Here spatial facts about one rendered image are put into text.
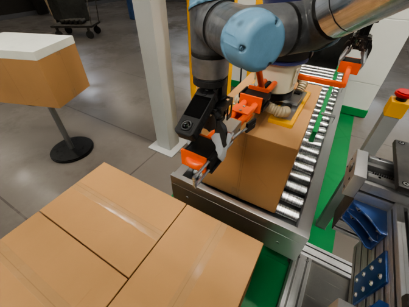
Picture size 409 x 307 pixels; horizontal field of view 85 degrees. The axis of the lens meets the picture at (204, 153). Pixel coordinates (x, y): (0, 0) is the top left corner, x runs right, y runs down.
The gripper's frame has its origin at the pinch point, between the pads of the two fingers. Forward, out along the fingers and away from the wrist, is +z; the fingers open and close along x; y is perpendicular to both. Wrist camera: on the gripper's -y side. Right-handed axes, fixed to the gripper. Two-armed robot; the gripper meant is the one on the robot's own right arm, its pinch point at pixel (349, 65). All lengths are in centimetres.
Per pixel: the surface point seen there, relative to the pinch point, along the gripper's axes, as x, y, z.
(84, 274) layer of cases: -61, 123, 53
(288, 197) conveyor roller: -3, 45, 53
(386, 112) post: 21.1, 11.4, 13.3
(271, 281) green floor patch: 5, 64, 108
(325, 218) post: 23, 11, 96
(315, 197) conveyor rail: 8, 42, 48
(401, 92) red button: 21.9, 10.0, 3.8
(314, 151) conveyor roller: 1, 0, 54
